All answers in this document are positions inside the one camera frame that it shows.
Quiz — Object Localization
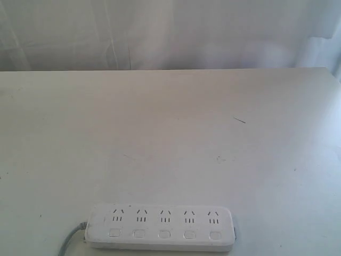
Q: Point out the white five-outlet power strip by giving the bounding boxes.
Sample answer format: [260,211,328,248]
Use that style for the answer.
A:
[85,203,236,252]

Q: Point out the white sheer curtain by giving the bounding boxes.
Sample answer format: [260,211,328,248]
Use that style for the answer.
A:
[1,1,340,78]

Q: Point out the grey power cord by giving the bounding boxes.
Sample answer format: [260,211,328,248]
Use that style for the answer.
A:
[56,221,88,256]

